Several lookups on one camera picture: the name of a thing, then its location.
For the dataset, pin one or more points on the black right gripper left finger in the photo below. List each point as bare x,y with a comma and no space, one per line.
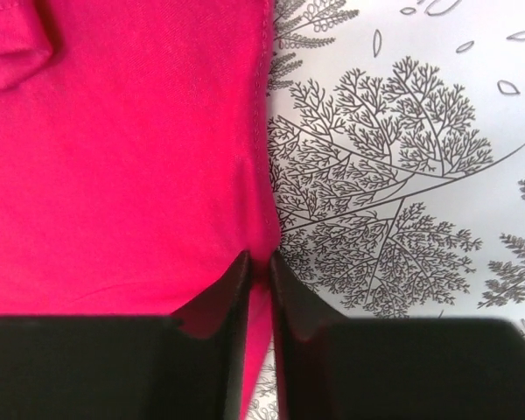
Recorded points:
184,365

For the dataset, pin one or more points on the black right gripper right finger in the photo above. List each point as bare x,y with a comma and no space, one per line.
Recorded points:
330,366

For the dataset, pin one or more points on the magenta t shirt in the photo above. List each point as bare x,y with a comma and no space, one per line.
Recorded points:
133,157

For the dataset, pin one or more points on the floral patterned table mat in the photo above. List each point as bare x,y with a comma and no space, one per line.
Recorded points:
397,159

